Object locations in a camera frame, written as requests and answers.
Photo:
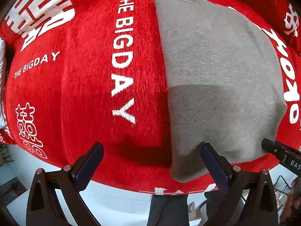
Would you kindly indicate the grey knit sweater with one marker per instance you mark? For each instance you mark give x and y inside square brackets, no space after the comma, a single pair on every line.
[224,84]

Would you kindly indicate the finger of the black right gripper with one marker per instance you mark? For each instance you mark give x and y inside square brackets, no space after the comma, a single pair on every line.
[273,147]
[286,146]

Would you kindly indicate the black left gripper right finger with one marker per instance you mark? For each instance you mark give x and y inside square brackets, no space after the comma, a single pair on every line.
[260,207]

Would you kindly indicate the person's right hand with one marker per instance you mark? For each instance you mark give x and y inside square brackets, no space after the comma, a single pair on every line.
[291,212]

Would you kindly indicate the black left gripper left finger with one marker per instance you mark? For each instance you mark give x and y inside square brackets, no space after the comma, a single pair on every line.
[43,207]

